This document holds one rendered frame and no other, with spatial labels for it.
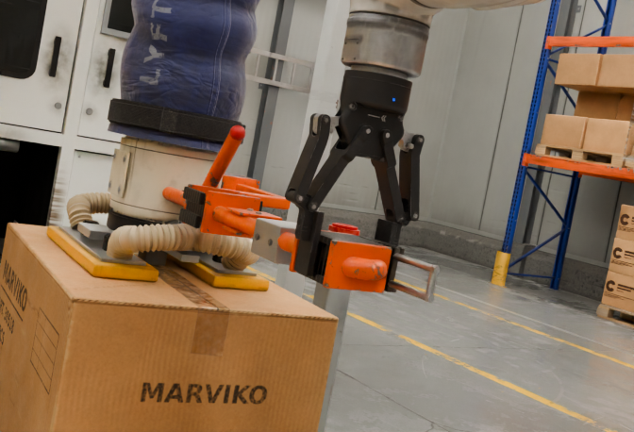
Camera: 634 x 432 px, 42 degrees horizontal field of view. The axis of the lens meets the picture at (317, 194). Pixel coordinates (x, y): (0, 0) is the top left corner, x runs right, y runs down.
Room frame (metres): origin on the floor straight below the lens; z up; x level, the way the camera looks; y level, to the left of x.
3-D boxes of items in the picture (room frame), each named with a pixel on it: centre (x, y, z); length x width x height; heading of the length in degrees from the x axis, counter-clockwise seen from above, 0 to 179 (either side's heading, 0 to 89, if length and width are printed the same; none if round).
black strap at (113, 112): (1.43, 0.26, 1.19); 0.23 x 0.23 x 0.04
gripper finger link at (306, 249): (0.90, 0.00, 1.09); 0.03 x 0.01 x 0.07; 30
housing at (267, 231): (1.02, 0.03, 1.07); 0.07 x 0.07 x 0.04; 30
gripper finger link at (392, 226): (0.94, -0.08, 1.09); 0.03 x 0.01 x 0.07; 30
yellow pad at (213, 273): (1.47, 0.18, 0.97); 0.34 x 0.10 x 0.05; 30
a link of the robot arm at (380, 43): (0.92, -0.04, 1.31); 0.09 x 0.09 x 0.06
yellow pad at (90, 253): (1.38, 0.34, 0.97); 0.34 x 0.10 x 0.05; 30
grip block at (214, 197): (1.21, 0.13, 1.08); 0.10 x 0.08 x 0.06; 120
